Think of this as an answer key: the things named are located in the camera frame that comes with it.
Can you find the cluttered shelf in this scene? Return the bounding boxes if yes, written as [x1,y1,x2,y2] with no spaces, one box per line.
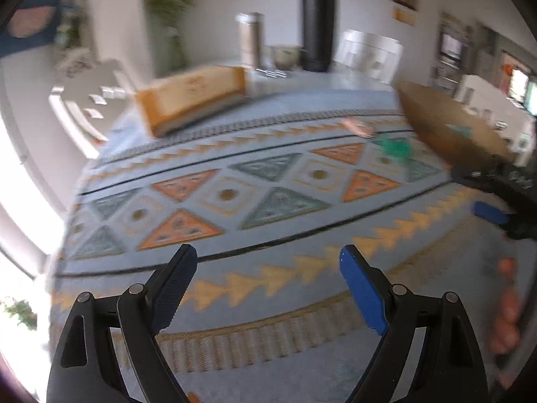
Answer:
[434,12,473,91]

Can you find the green plant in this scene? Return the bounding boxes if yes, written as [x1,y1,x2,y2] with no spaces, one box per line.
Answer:
[0,296,38,332]

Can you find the white chair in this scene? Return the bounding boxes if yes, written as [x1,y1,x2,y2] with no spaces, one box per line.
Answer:
[455,73,533,164]
[333,29,401,85]
[48,59,137,158]

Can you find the yellow wall ornaments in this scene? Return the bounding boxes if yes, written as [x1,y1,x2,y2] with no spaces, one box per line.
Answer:
[393,7,418,26]

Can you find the pink round case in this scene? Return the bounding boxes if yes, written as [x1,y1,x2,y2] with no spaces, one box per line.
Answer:
[342,118,377,139]

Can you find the window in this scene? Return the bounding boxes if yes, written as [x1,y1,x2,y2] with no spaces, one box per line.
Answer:
[509,69,537,116]

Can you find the white carved cabinet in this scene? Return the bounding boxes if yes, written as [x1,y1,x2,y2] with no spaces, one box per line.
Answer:
[56,46,99,78]

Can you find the glass vase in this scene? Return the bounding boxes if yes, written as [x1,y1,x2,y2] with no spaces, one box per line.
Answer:
[161,25,187,72]

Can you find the red door decoration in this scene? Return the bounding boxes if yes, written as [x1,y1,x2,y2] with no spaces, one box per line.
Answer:
[501,63,519,89]

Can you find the blue wall painting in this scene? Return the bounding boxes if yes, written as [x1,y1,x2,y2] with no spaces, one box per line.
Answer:
[0,0,63,57]

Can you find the brown woven bowl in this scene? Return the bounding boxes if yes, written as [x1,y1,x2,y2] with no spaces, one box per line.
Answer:
[396,82,517,169]

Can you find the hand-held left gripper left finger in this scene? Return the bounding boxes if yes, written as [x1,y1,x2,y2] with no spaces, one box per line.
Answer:
[46,243,199,403]

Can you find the patterned blue tablecloth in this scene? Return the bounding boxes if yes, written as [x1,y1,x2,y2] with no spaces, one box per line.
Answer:
[50,92,537,403]

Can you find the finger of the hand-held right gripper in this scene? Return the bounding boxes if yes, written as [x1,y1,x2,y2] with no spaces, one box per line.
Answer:
[451,162,510,194]
[473,201,521,236]

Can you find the potted flowers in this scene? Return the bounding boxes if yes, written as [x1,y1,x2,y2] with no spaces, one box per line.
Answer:
[54,4,91,51]

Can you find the person's right hand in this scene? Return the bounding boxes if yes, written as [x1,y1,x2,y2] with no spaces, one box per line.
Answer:
[489,258,521,355]

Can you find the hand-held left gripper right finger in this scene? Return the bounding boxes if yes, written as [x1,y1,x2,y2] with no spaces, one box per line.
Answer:
[339,244,489,403]

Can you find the large black thermos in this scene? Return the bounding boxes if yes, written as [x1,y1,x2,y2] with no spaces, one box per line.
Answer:
[297,0,338,73]

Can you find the beige thermos flask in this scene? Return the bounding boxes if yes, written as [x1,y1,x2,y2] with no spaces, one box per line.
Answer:
[236,12,266,70]

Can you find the yellow tissue pack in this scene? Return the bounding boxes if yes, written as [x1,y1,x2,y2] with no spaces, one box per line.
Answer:
[133,65,247,138]

